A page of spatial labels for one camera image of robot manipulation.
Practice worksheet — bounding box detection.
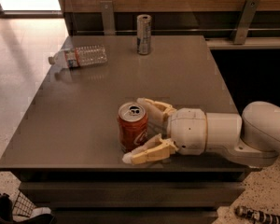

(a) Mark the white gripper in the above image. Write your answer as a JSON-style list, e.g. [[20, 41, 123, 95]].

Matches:
[[122, 98, 206, 165]]

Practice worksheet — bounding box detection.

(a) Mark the red coke can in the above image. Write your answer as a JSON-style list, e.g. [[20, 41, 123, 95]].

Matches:
[[118, 102, 147, 153]]

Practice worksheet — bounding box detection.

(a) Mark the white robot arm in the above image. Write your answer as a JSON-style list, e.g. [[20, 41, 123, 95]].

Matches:
[[118, 98, 280, 167]]

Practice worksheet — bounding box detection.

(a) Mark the silver redbull can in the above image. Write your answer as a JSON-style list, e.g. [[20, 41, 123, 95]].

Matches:
[[137, 14, 152, 55]]

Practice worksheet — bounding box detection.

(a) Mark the grey cabinet with drawers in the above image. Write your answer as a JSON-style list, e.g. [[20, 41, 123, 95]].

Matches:
[[0, 35, 249, 224]]

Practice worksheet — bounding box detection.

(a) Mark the clear plastic water bottle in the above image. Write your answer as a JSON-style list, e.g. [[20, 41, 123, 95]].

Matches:
[[48, 45, 107, 69]]

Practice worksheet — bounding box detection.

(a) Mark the black white striped cylinder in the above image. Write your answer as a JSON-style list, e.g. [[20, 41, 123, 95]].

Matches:
[[235, 206, 280, 224]]

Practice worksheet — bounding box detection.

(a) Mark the horizontal metal rail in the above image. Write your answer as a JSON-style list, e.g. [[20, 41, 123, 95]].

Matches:
[[72, 28, 280, 37]]

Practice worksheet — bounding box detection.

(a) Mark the left metal wall bracket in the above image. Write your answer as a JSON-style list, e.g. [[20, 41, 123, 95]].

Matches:
[[100, 1, 116, 35]]

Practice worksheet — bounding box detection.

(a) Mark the metal wall bracket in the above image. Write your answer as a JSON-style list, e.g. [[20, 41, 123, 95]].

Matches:
[[100, 1, 116, 35], [232, 0, 260, 45]]

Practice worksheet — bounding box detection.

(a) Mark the right metal wall bracket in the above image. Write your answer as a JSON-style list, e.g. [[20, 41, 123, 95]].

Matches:
[[232, 0, 260, 45]]

